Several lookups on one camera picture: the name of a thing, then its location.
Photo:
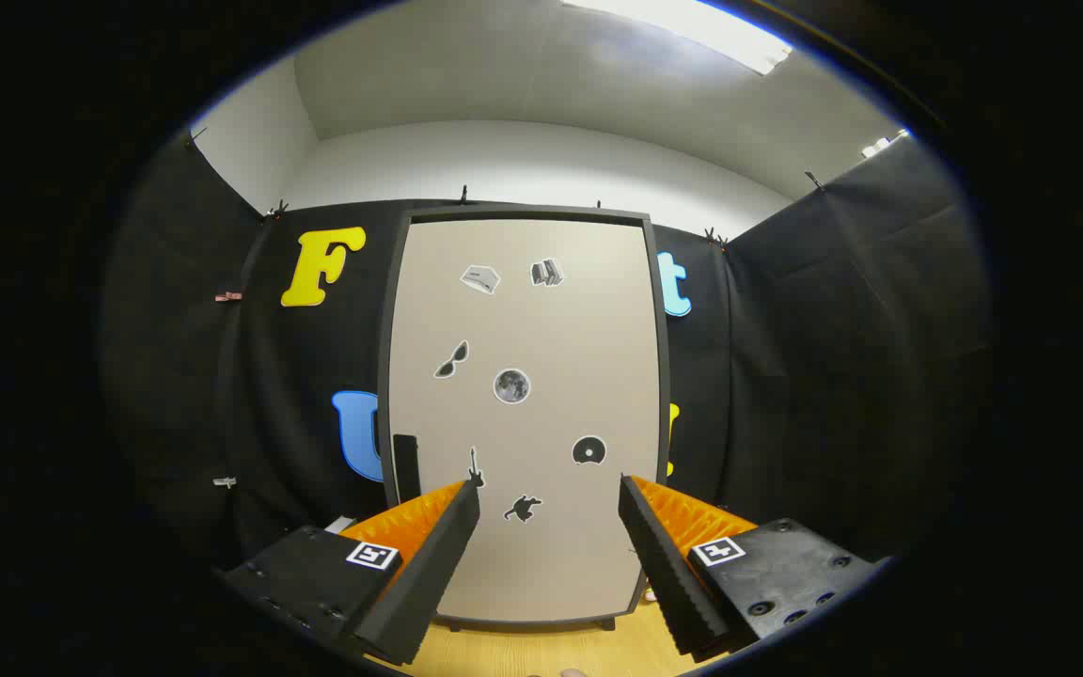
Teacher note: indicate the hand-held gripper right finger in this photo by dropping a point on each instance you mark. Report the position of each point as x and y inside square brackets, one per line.
[664, 574]

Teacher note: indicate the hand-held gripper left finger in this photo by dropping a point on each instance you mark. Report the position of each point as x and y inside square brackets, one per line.
[429, 574]

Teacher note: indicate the beige cabinet door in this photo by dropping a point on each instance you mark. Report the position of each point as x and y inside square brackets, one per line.
[551, 329]

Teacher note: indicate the green book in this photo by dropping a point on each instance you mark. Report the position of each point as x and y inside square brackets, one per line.
[339, 524]

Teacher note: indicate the black backdrop cloth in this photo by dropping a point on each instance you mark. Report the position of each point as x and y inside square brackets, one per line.
[175, 376]

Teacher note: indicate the grey cabinet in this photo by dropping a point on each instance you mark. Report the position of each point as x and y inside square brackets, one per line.
[527, 212]

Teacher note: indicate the ceiling light panel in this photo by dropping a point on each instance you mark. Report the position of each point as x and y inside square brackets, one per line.
[692, 28]

